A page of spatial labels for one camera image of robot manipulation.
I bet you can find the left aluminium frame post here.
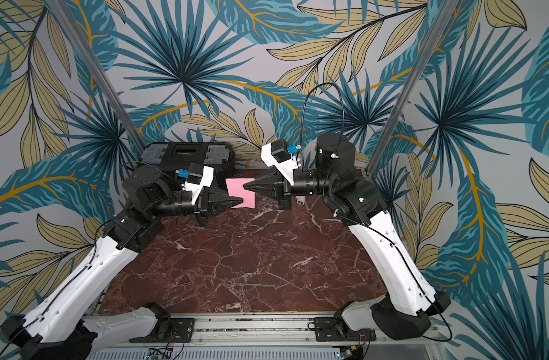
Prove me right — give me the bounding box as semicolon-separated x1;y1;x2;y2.
46;0;145;153

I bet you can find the right aluminium frame post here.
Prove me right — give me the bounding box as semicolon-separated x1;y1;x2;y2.
365;0;458;179

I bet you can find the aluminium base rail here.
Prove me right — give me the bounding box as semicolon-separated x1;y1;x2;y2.
90;312;449;359

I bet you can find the pink square paper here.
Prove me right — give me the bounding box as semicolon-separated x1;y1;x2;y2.
226;178;256;209

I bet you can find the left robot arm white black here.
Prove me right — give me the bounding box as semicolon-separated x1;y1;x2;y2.
0;163;243;359

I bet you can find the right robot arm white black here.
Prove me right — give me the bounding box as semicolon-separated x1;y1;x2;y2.
244;133;451;341

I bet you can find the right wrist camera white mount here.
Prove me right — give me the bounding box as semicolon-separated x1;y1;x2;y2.
261;139;299;185

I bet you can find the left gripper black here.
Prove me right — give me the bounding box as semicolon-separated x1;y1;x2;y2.
149;184;244;227

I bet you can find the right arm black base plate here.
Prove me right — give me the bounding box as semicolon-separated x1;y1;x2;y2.
307;317;376;344

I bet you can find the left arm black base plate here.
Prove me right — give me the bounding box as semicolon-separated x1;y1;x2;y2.
129;317;195;344

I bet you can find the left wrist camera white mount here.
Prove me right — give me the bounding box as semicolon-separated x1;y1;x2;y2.
175;163;214;206

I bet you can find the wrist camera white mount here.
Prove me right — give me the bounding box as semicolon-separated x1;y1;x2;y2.
175;163;214;206
261;139;299;185

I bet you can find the white pvc elbow fitting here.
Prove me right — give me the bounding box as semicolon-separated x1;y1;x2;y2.
296;196;306;206

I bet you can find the black plastic toolbox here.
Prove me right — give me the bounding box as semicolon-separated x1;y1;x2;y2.
139;142;235;179

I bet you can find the aluminium frame post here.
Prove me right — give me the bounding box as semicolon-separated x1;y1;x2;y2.
46;0;145;153
365;0;458;179

